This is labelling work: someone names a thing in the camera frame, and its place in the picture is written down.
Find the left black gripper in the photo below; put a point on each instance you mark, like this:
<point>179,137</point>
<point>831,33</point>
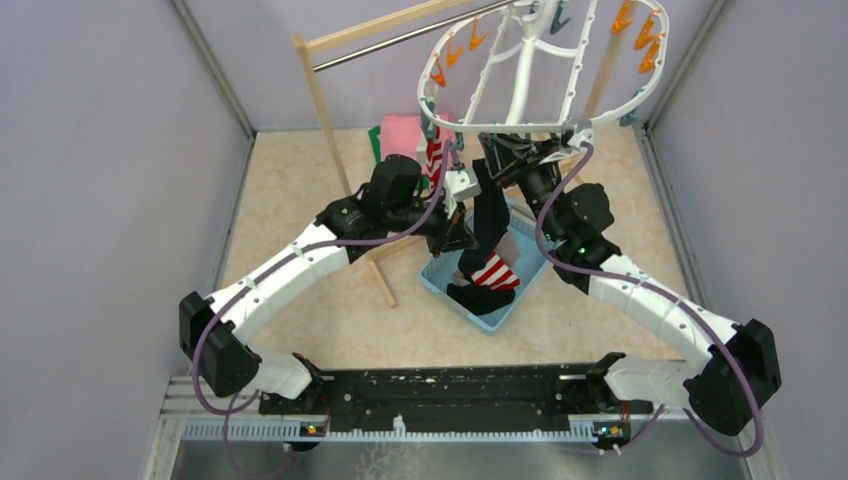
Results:
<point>453,233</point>

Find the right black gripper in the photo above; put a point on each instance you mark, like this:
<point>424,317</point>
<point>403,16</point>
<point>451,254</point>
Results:
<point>511,158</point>

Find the black sock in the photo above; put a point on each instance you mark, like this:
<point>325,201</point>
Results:
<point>479,299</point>
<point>490,222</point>

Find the red white striped sock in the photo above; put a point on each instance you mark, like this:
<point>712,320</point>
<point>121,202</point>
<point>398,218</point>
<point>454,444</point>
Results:
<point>495,275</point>

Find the white round clip hanger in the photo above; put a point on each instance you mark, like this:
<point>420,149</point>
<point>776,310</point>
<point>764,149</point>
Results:
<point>532,66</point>

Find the beige sock striped cuff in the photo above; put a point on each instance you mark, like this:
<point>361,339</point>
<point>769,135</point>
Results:
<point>507,249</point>

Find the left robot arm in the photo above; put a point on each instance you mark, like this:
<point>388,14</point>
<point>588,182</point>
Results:
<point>215,330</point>

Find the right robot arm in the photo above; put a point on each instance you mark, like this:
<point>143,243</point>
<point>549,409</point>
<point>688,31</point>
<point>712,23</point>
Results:
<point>656,305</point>

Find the blue plastic basket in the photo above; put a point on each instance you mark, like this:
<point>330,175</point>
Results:
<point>440,271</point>

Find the pink folded cloth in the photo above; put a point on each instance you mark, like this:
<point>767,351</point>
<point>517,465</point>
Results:
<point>402,135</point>

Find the metal hanging rod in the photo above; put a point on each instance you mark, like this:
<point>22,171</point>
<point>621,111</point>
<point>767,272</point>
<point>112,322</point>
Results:
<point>408,36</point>

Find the wooden clothes rack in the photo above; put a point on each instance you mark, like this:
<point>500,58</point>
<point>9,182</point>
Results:
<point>344,132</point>

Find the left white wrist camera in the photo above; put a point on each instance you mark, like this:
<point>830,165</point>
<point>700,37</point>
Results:
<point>459,186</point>

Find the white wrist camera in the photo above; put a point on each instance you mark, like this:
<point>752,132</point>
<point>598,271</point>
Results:
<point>459,186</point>
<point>576,136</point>

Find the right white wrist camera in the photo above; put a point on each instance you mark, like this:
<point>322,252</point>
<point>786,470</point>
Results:
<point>576,136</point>

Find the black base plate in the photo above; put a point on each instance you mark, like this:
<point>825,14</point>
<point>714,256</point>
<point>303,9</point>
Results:
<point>479,399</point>

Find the aluminium frame rail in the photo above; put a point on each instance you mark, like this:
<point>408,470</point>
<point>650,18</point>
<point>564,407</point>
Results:
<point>238,417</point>

